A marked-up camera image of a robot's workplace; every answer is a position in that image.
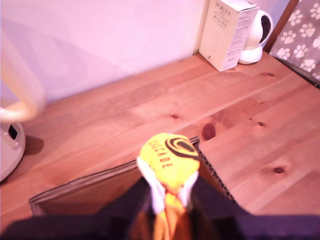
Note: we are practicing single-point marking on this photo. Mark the small white round camera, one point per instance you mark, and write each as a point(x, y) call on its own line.
point(260, 27)

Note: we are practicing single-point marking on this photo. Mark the cream electric kettle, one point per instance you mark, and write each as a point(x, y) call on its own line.
point(15, 150)

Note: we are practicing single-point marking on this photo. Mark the cardboard dice tower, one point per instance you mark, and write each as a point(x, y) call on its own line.
point(87, 190)

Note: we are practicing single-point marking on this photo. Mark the orange yellow white footbag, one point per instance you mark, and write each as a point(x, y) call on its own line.
point(172, 162)

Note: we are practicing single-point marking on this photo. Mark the grey paw print blanket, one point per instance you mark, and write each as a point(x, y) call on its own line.
point(300, 32)

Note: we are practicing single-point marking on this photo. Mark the white printed carton box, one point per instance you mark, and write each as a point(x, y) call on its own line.
point(222, 32)

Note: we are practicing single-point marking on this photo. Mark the wooden chair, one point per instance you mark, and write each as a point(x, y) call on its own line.
point(280, 27)

